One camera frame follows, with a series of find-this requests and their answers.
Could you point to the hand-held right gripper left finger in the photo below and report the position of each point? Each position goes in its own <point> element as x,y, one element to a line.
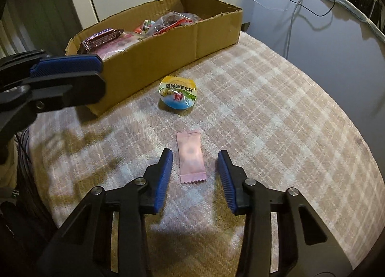
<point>164,183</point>

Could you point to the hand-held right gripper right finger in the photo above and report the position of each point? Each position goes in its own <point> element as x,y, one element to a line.
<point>227,186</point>

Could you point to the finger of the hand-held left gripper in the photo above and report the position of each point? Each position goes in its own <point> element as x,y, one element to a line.
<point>75,90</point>
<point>69,64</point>

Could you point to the pink snack packet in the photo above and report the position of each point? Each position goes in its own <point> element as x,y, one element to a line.
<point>191,156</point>

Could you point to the brown chocolate bar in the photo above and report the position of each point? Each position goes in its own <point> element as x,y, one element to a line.
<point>100,39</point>

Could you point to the colourful snack packet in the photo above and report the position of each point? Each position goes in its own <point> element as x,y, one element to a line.
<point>144,27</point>

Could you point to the cardboard box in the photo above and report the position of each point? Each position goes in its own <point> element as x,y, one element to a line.
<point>168,51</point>

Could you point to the clear bag of red snacks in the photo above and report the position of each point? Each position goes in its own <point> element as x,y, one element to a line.
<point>171,22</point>

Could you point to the pink printed snack pack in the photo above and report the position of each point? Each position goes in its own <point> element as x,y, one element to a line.
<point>126,42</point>

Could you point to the beige chequered tablecloth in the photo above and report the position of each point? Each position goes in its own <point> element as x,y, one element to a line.
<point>270,114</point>

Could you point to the jelly cup with yellow lid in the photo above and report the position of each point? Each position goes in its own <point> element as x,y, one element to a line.
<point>177,91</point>

